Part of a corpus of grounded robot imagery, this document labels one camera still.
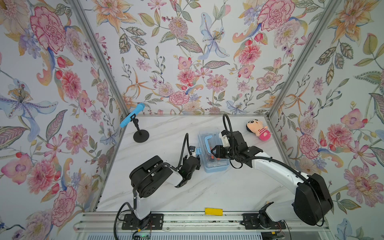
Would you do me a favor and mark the yellow tape strip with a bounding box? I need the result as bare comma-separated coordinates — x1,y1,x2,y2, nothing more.
205,208,224,216

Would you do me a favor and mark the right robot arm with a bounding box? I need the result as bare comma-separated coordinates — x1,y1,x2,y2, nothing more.
211,130,334,226

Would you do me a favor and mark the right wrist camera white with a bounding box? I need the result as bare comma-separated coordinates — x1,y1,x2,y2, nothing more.
220,134,230,148

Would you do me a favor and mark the blue plastic tool box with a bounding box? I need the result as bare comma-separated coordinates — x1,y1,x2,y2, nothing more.
197,130,231,174

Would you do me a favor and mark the aluminium front rail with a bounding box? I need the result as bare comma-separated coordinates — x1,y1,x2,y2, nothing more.
74,212,330,234

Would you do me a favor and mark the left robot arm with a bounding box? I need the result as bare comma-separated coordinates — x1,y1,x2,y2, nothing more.
130,155,201,221

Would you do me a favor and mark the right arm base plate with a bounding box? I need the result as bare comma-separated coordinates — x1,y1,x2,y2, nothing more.
240,213,287,231

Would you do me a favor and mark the pink plush doll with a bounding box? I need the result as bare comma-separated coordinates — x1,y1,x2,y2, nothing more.
246,119,271,141

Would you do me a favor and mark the clear tool box lid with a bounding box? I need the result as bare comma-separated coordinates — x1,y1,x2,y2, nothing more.
197,130,230,169

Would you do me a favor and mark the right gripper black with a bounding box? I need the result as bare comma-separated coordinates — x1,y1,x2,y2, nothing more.
210,145,238,160

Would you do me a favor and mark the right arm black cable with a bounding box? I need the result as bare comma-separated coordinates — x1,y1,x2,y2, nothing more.
222,113,235,136

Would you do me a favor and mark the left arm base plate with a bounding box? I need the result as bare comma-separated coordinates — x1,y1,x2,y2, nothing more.
122,214,164,231

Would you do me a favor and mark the blue microphone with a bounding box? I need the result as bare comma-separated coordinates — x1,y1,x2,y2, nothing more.
120,103,146,128

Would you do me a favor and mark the black microphone stand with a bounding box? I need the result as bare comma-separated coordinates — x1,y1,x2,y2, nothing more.
131,115,150,143

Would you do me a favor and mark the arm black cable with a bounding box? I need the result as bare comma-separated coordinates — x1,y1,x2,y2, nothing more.
176,132,191,169
222,113,235,136

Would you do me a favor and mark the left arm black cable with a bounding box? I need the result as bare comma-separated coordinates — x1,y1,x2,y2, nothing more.
176,132,191,169

